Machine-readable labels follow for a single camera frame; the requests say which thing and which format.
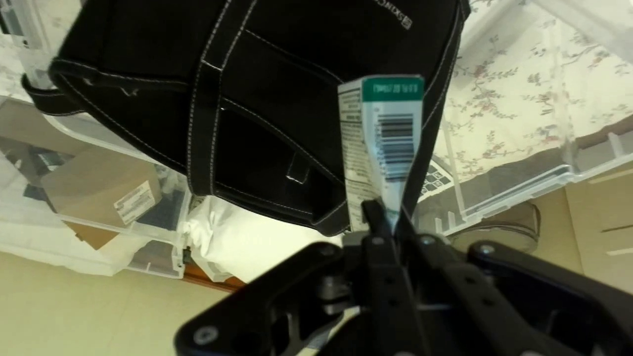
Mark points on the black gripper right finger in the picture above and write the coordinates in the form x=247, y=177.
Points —
x=500, y=303

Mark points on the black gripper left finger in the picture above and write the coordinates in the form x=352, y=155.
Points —
x=387, y=297

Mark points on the small white green box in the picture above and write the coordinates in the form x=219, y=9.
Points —
x=387, y=131

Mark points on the black shopping tote bag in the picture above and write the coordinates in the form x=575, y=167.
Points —
x=263, y=100

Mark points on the brown cardboard box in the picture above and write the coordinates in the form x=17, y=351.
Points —
x=98, y=185

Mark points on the small clear plastic bin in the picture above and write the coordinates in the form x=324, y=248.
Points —
x=526, y=185

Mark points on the cream panel door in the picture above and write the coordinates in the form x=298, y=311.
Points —
x=599, y=224

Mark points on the large clear plastic bin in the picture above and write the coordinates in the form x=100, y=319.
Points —
x=31, y=198

